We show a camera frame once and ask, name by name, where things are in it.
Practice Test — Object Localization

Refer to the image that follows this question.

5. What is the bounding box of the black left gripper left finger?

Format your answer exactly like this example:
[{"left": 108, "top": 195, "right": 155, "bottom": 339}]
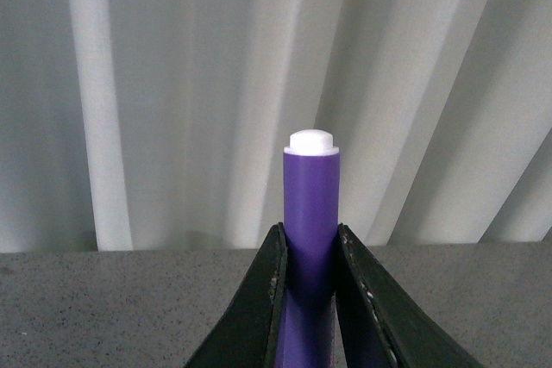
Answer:
[{"left": 185, "top": 223, "right": 288, "bottom": 367}]

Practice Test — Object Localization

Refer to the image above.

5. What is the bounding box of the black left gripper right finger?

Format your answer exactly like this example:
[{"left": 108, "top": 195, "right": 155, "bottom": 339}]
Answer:
[{"left": 337, "top": 224, "right": 482, "bottom": 367}]

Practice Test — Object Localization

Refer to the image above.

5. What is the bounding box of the purple highlighter pen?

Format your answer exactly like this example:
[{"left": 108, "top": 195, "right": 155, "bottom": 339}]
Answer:
[{"left": 275, "top": 129, "right": 340, "bottom": 367}]

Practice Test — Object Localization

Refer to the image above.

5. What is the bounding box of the white pleated curtain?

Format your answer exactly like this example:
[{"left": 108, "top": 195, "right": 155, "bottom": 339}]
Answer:
[{"left": 1, "top": 0, "right": 551, "bottom": 253}]

